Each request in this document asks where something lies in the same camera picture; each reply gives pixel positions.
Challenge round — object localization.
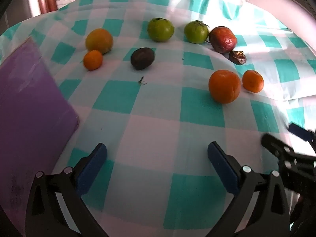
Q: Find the small orange mandarin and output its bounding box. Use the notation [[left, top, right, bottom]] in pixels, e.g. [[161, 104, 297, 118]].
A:
[[83, 50, 103, 71], [242, 70, 264, 93]]

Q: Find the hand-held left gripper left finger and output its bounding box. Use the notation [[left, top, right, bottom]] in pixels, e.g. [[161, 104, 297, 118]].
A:
[[25, 143, 109, 237]]

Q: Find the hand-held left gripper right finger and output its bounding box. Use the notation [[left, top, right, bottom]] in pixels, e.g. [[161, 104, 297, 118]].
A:
[[207, 141, 290, 237]]

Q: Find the red pomegranate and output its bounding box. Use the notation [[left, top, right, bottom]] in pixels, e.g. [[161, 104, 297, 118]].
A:
[[209, 26, 238, 54]]

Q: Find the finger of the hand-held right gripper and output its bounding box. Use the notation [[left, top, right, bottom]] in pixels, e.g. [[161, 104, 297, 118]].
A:
[[288, 122, 316, 145], [261, 133, 316, 195]]

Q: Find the brown dried date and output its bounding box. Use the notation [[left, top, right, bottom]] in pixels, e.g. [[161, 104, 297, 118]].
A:
[[229, 51, 247, 65]]

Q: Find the teal white checkered tablecloth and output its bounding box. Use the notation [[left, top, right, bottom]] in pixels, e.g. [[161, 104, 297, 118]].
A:
[[0, 0, 316, 237]]

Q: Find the green persimmon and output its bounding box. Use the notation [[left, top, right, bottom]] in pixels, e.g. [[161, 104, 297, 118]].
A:
[[184, 20, 209, 44], [147, 18, 174, 42]]

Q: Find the purple cardboard box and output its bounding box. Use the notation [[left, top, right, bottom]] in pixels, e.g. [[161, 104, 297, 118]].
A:
[[0, 37, 81, 236]]

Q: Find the round deep orange orange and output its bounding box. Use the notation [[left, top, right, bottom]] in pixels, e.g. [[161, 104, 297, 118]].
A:
[[208, 70, 241, 104]]

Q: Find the large yellow-orange orange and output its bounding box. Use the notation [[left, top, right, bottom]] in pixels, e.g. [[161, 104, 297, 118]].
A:
[[85, 28, 114, 54]]

